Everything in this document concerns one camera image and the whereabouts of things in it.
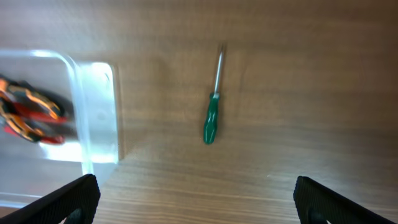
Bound clear plastic container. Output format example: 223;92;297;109
1;49;119;208

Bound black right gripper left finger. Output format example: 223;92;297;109
1;174;101;224

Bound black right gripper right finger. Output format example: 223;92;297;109
293;176;394;224

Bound orange black needle-nose pliers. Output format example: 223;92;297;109
0;74;68;143

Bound red handle snips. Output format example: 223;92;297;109
1;99;68;145

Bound green handle screwdriver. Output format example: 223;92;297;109
203;45;225;145

